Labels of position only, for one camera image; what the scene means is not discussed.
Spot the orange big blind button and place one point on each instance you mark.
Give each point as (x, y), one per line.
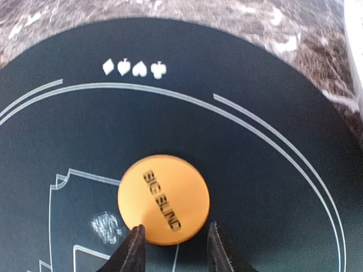
(166, 195)

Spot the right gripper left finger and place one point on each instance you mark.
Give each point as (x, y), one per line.
(130, 256)

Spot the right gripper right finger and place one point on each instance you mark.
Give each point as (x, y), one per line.
(223, 255)

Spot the black round poker mat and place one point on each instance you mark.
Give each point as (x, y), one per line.
(283, 170)

